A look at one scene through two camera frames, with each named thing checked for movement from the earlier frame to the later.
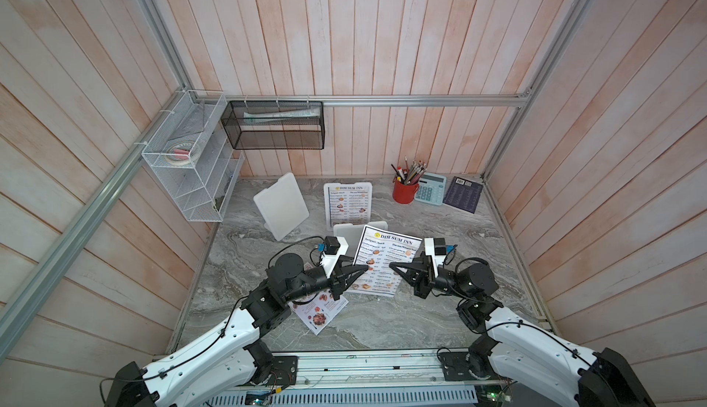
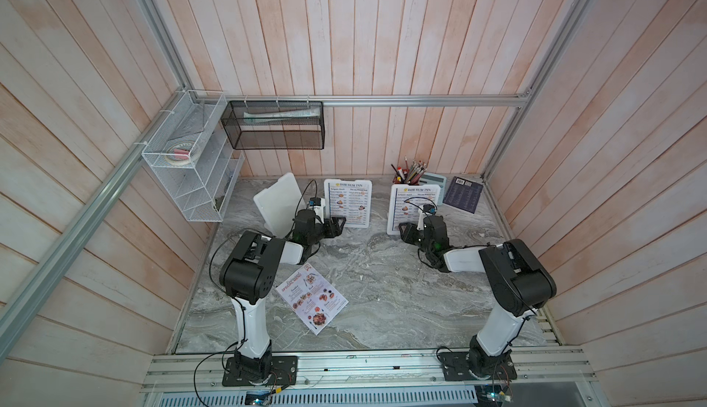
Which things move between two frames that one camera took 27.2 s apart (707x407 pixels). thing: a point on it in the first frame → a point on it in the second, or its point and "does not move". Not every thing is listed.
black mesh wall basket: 275,124 does not move
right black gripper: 413,273 → 409,232
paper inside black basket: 306,113 does not move
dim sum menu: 377,249 → 407,203
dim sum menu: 348,204 does not move
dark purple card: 463,193 does not move
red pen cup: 406,181 does not move
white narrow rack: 347,203 does not move
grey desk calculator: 431,189 does not move
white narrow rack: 353,234 → 391,202
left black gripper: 338,278 → 337,230
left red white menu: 318,312 does not move
